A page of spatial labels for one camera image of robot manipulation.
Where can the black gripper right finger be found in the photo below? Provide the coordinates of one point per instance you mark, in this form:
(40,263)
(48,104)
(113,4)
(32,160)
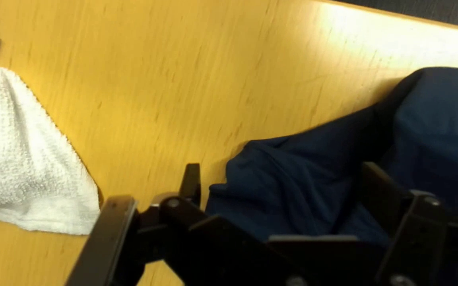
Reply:
(414,232)

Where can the dark blue cloth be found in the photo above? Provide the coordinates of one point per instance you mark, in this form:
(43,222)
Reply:
(302,179)

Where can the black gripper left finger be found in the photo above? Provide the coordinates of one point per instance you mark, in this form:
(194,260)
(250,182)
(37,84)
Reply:
(213,247)

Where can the white terry towel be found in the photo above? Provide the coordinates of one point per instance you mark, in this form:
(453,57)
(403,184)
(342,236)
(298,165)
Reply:
(16,158)

